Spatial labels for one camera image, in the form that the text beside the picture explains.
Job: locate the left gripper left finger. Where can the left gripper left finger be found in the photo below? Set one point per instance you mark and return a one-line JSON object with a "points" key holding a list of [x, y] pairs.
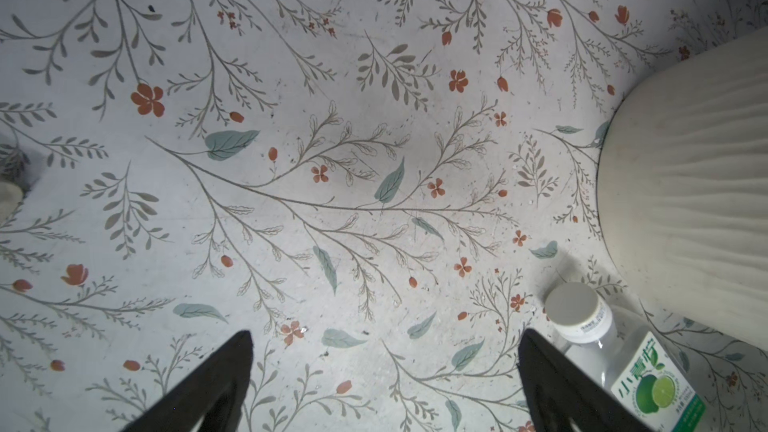
{"points": [[209, 398]]}

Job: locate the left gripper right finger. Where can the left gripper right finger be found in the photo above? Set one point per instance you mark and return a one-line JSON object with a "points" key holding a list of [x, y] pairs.
{"points": [[560, 397]]}

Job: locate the green label small bottle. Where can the green label small bottle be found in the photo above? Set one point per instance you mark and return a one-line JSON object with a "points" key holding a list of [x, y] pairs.
{"points": [[618, 350]]}

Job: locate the cream ribbed waste bin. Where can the cream ribbed waste bin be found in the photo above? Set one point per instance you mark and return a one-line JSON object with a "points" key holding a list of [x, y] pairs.
{"points": [[682, 189]]}

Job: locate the floral table mat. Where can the floral table mat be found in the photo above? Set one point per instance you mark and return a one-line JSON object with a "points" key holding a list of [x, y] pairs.
{"points": [[379, 191]]}

